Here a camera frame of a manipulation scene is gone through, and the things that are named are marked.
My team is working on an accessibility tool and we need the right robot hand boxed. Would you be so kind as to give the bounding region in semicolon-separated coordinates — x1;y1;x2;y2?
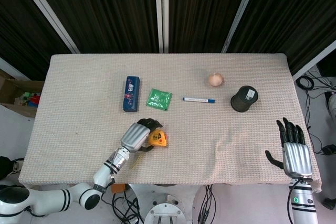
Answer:
265;117;313;178

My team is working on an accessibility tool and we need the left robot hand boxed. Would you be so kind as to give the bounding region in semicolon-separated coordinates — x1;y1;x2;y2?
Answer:
119;118;164;154

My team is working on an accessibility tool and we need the yellow tape measure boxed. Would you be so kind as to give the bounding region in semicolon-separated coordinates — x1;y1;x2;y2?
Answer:
130;129;169;170

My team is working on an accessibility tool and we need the round silver robot base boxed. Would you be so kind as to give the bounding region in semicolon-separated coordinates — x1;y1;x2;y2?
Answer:
146;194;186;224

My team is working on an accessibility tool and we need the brown wooden block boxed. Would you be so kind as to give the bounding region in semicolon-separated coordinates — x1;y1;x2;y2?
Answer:
111;183;127;194

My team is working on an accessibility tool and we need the blue printed box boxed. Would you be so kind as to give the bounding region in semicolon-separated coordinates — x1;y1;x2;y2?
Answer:
122;76;141;112

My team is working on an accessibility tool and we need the green foil packet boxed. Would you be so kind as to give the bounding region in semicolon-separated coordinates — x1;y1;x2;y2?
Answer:
145;88;173;111

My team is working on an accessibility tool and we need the beige waffle tablecloth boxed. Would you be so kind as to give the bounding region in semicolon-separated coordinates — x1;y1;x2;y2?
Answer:
18;53;323;193

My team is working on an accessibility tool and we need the white blue marker pen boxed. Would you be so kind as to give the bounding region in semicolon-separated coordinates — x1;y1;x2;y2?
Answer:
182;96;217;104

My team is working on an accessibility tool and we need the dark cylindrical container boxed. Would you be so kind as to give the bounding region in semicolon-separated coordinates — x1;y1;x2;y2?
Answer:
230;85;259;113

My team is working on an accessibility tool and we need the peach coloured ball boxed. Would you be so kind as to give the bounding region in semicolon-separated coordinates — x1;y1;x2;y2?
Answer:
208;72;224;88

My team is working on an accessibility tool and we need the cardboard box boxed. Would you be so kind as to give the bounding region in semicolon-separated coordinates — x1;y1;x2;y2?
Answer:
0;69;45;118

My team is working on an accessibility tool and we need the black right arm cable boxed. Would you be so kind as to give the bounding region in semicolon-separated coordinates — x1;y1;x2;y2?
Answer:
287;177;314;224

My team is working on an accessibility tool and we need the black floor cable bundle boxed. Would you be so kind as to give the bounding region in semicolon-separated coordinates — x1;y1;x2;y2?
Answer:
112;191;144;224
198;184;219;224
296;70;336;156

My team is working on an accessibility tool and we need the white partition frame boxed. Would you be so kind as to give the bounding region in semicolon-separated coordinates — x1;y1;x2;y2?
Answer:
13;0;80;54
291;40;336;81
222;0;263;54
154;0;170;54

